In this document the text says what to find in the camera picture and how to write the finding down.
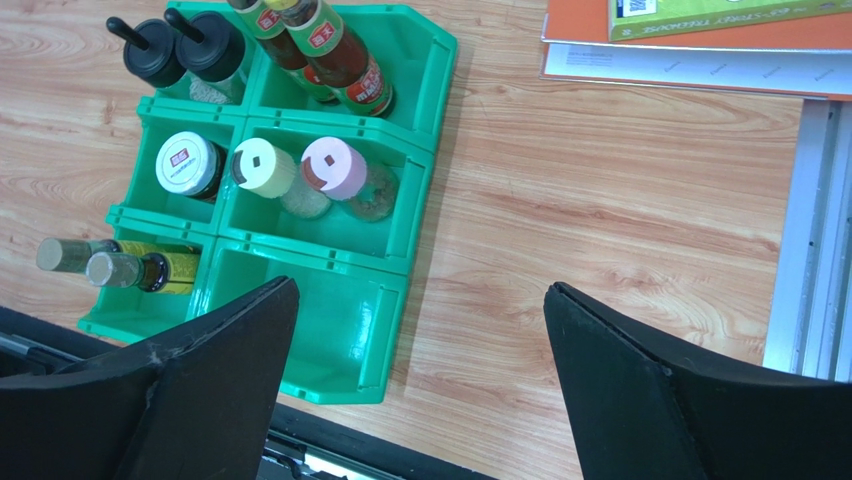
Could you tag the black lid jar white granules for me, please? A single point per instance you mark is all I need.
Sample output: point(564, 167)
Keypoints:
point(149, 52)

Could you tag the aluminium frame post right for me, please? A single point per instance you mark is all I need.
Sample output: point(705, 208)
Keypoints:
point(809, 329)

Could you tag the yellow cap green label bottle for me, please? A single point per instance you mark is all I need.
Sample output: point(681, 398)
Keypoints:
point(270, 32)

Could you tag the white lid sauce jar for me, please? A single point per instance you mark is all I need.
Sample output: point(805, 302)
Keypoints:
point(190, 165)

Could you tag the yellow-green lid sesame jar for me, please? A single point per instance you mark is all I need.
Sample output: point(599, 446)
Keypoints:
point(269, 172)

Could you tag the yellow cap soy sauce bottle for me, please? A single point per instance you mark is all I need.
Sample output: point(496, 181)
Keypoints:
point(339, 57)

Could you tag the orange ring binder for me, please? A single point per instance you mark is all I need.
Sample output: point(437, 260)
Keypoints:
point(804, 57)

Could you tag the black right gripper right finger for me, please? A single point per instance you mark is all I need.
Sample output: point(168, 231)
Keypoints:
point(644, 404)

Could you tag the green comic book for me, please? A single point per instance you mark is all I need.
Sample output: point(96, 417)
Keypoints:
point(638, 19)

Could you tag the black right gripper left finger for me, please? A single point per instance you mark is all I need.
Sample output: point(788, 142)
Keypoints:
point(192, 402)

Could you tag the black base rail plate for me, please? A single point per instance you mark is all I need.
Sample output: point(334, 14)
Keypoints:
point(298, 445)

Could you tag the small yellow label oil bottle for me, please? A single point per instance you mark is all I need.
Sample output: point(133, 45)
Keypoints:
point(72, 256)

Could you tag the green plastic divided bin tray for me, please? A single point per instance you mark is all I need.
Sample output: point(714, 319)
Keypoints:
point(353, 276)

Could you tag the pink lid spice bottle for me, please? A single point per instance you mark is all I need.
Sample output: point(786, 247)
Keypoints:
point(367, 189)

